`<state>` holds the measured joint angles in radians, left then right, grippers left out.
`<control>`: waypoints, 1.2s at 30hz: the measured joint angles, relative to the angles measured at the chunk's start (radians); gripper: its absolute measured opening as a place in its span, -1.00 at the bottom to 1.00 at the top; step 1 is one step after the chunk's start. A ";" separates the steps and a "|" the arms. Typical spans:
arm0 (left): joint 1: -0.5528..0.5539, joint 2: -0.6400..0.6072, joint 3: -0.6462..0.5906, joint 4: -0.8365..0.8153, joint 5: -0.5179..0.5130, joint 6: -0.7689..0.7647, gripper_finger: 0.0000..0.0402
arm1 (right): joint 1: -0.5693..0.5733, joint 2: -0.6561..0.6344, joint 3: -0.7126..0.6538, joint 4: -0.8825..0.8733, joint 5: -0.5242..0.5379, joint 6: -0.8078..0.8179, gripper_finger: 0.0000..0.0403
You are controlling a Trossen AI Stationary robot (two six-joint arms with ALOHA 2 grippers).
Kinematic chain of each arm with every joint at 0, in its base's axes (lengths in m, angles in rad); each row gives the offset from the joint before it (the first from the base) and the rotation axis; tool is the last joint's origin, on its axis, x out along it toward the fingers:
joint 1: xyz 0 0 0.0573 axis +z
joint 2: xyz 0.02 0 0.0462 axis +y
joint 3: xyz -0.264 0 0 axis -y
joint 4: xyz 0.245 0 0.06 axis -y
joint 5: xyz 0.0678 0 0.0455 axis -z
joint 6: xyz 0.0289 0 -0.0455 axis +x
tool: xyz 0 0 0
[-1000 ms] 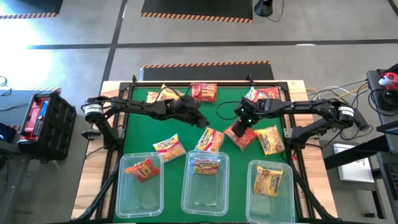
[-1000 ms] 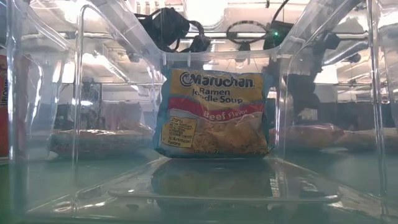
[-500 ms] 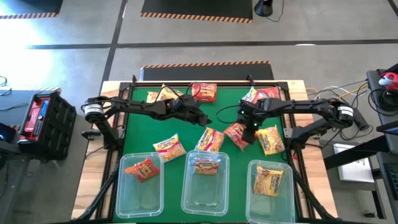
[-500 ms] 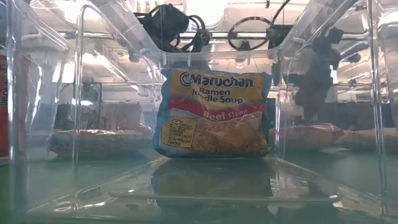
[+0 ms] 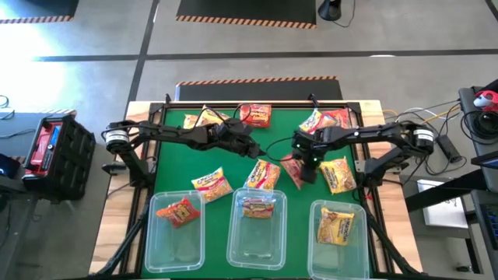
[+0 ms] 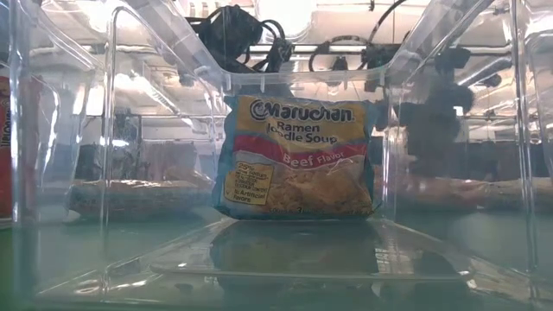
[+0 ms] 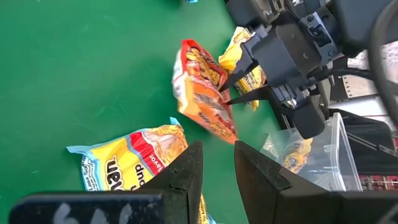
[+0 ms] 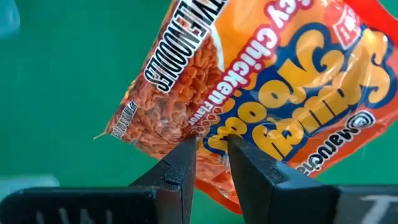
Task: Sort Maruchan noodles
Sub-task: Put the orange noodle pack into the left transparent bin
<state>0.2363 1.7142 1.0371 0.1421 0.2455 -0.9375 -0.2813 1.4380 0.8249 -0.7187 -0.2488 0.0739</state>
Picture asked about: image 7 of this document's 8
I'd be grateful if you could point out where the blue-edged beef ramen packet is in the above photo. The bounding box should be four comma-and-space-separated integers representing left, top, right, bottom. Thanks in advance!
66, 117, 217, 224

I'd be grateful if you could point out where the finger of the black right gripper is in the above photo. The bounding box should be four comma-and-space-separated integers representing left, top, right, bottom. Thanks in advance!
219, 23, 323, 93
226, 86, 326, 139

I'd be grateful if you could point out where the black left gripper cable loop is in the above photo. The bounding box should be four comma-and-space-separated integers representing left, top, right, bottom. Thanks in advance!
368, 0, 398, 125

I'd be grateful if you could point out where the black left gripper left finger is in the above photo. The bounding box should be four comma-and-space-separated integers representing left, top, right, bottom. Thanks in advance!
9, 140, 205, 224

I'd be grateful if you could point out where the yellow creamy chicken ramen packet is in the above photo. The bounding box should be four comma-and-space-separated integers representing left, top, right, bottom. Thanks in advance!
217, 26, 268, 111
276, 136, 313, 174

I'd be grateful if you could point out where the red spicy chicken ramen packet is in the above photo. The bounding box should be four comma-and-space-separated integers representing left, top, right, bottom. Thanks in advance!
172, 39, 239, 146

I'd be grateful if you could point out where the backlit keyboard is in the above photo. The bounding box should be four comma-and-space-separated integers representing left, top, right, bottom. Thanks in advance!
359, 174, 398, 191

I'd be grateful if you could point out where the green table mat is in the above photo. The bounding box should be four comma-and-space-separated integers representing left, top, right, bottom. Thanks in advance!
0, 0, 280, 224

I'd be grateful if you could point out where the clear plastic bin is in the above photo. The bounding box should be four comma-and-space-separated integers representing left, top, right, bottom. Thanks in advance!
261, 111, 364, 192

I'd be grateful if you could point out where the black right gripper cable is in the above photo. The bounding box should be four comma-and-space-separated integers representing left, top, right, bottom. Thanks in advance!
310, 67, 374, 82

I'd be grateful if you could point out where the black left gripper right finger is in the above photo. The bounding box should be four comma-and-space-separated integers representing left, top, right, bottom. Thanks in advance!
234, 140, 398, 224

